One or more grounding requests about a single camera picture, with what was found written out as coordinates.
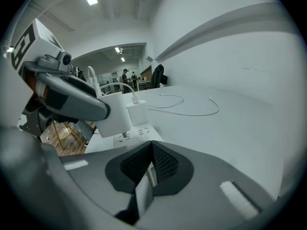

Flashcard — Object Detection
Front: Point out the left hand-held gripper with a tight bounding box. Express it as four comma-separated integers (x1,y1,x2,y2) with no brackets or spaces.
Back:
10,18,79,138

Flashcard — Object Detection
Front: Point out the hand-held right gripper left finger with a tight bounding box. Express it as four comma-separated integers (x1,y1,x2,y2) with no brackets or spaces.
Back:
59,140,154,217

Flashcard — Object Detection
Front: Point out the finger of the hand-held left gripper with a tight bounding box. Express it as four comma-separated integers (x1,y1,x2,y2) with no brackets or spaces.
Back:
35,71,112,123

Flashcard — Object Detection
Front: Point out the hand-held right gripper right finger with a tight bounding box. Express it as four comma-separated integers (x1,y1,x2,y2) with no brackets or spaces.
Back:
134,140,276,230

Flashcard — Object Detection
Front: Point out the large white charger adapter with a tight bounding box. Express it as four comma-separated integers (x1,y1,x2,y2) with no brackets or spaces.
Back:
95,91,133,139

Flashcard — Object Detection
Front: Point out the white power strip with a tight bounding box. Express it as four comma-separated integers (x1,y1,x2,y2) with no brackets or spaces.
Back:
85,123,165,222

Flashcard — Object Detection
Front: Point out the small white charger adapter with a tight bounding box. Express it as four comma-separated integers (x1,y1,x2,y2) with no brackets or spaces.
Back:
126,100,150,127

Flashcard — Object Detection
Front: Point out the white table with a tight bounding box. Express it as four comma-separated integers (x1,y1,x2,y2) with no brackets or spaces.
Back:
85,83,287,200

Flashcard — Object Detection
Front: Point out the brown wooden cabinet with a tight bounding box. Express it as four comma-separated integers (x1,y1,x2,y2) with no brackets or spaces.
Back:
139,65,153,90

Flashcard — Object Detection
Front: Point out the black office chair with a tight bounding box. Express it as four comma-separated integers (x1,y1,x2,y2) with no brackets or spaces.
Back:
150,64,169,89

